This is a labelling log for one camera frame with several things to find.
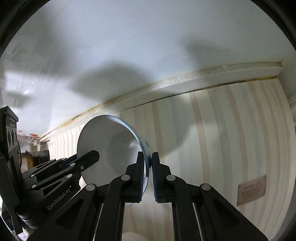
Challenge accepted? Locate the white bowl front blue rim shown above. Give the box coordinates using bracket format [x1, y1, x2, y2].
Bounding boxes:
[77, 115, 152, 193]

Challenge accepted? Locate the black camera box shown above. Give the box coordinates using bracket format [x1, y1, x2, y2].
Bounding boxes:
[1, 106, 23, 198]

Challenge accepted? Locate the brown label patch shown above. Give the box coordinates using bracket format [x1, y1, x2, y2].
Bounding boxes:
[237, 175, 267, 206]

